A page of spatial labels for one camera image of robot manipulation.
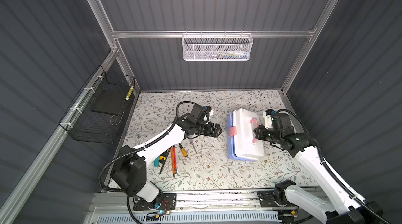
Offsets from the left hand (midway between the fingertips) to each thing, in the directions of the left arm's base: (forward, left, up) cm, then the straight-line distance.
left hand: (215, 129), depth 81 cm
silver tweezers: (+2, +13, -15) cm, 20 cm away
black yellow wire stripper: (-8, +29, -13) cm, 33 cm away
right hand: (-4, -21, +3) cm, 21 cm away
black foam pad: (+11, +51, +13) cm, 54 cm away
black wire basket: (+4, +56, +12) cm, 58 cm away
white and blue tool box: (-9, -13, +1) cm, 16 cm away
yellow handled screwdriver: (-4, +18, -15) cm, 24 cm away
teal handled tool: (-9, +33, -16) cm, 38 cm away
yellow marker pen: (+17, +44, +12) cm, 49 cm away
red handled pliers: (-4, +24, -16) cm, 29 cm away
